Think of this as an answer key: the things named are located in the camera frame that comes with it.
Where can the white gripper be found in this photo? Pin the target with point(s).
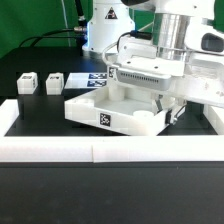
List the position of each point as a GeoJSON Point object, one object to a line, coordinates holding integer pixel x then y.
{"type": "Point", "coordinates": [196, 77]}

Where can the white square table top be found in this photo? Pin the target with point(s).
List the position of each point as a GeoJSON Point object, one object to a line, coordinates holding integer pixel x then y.
{"type": "Point", "coordinates": [135, 115]}

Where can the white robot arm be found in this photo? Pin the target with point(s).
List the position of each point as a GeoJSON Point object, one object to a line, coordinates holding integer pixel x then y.
{"type": "Point", "coordinates": [165, 48]}

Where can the white U-shaped obstacle fence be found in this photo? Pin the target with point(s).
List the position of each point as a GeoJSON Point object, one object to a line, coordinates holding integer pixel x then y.
{"type": "Point", "coordinates": [103, 149]}

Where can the white marker base plate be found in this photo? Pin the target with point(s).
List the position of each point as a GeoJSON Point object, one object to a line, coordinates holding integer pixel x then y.
{"type": "Point", "coordinates": [86, 80]}

